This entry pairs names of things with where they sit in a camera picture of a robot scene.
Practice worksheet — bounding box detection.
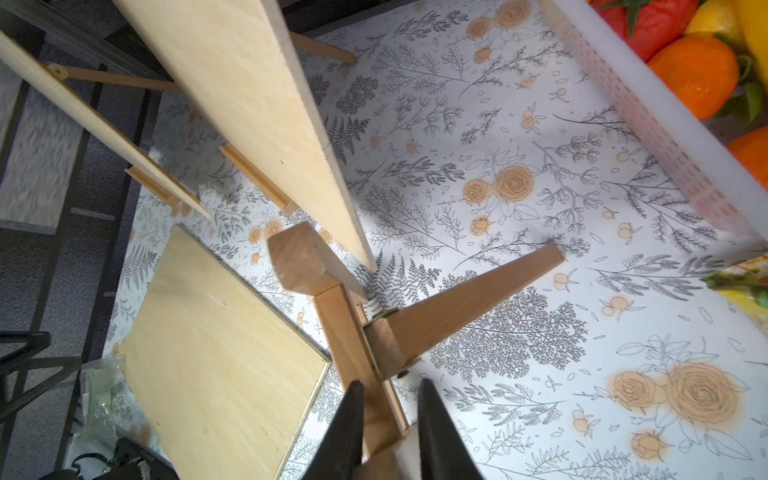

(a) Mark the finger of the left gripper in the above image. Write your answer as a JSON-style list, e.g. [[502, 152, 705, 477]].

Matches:
[[0, 331, 82, 424]]

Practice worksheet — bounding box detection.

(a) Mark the plywood board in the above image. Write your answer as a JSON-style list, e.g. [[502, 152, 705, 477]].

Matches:
[[1, 34, 211, 219], [116, 0, 375, 270], [121, 226, 330, 479]]

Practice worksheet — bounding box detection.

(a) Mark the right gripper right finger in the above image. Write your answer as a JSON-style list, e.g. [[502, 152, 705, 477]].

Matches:
[[418, 379, 483, 480]]

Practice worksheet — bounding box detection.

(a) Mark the green snack bag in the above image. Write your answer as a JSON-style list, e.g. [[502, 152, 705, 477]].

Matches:
[[702, 255, 767, 334]]

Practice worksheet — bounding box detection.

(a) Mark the green items plastic bag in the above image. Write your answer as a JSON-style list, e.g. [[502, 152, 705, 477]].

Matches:
[[64, 355, 165, 466]]

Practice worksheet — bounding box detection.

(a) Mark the orange fruit bottom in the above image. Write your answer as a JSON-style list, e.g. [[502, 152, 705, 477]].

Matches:
[[648, 34, 740, 120]]

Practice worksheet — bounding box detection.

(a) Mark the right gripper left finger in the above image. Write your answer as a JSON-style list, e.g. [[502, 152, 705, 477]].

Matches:
[[303, 380, 364, 480]]

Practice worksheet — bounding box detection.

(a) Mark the floral table mat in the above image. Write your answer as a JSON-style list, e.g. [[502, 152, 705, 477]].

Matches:
[[104, 1, 767, 479]]

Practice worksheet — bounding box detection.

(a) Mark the yellow banana bunch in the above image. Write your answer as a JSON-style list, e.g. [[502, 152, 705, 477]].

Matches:
[[733, 0, 767, 83]]

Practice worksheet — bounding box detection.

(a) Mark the white plastic basket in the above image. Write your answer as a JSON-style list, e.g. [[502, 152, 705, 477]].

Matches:
[[539, 1, 767, 237]]

